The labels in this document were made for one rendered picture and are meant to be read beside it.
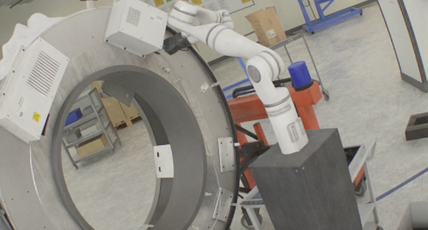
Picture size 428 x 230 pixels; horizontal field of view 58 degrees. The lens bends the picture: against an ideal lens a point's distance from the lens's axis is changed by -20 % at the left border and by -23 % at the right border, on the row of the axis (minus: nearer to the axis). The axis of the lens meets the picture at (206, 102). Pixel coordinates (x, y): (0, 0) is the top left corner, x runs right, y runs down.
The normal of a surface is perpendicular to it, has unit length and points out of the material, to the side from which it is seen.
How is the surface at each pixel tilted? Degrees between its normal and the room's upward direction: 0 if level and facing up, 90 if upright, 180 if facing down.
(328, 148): 90
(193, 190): 40
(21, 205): 90
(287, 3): 90
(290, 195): 90
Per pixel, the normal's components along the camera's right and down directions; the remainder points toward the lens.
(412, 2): 0.00, 0.24
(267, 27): 0.29, 0.11
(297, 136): 0.59, -0.07
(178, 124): -0.59, 0.42
